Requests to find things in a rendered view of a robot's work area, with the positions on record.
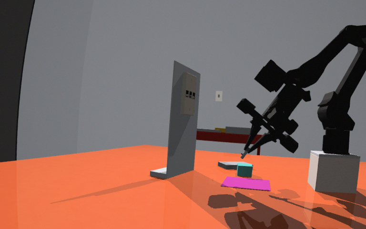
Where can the teal cube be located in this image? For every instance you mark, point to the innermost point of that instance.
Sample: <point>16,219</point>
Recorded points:
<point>244,169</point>

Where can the grey panel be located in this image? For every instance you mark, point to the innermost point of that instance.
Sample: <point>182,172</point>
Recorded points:
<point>183,122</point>

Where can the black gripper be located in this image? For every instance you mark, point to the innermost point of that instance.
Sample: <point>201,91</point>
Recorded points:
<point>272,135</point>

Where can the translucent pink square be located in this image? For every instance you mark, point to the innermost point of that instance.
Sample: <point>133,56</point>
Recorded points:
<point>246,183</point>

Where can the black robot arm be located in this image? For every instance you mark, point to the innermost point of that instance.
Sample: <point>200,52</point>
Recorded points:
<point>333,110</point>

